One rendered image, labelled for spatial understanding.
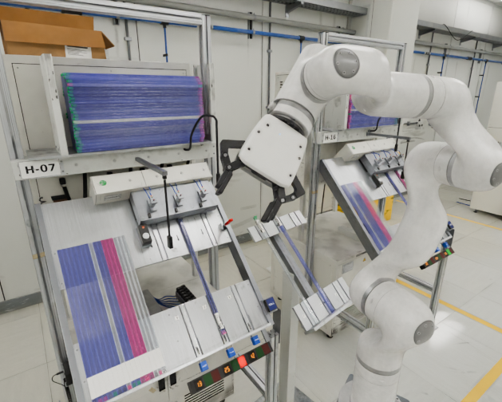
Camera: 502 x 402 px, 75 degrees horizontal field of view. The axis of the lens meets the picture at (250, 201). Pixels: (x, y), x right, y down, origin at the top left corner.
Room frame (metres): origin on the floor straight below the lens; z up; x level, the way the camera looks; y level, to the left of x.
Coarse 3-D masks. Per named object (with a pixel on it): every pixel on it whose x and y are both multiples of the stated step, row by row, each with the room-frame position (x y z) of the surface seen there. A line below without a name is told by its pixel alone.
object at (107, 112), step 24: (72, 96) 1.17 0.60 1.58; (96, 96) 1.21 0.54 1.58; (120, 96) 1.25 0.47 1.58; (144, 96) 1.31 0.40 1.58; (168, 96) 1.36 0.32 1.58; (192, 96) 1.42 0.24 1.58; (72, 120) 1.18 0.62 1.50; (96, 120) 1.20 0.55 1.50; (120, 120) 1.25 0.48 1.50; (144, 120) 1.30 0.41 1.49; (168, 120) 1.36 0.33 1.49; (192, 120) 1.41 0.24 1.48; (96, 144) 1.20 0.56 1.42; (120, 144) 1.24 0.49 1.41; (144, 144) 1.30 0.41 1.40; (168, 144) 1.35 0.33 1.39
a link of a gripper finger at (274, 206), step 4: (288, 196) 0.54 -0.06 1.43; (292, 196) 0.54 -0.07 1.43; (276, 200) 0.53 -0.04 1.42; (288, 200) 0.54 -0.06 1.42; (292, 200) 0.54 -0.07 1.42; (272, 204) 0.53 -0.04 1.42; (276, 204) 0.52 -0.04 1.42; (280, 204) 0.53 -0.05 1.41; (268, 208) 0.53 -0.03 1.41; (272, 208) 0.52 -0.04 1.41; (276, 208) 0.52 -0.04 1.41; (264, 212) 0.54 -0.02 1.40; (268, 212) 0.52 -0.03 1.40; (272, 212) 0.51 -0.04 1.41; (276, 212) 0.52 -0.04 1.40; (264, 216) 0.52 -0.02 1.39; (268, 216) 0.51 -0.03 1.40; (272, 216) 0.52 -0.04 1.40; (264, 220) 0.51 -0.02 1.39; (268, 220) 0.50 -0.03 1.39
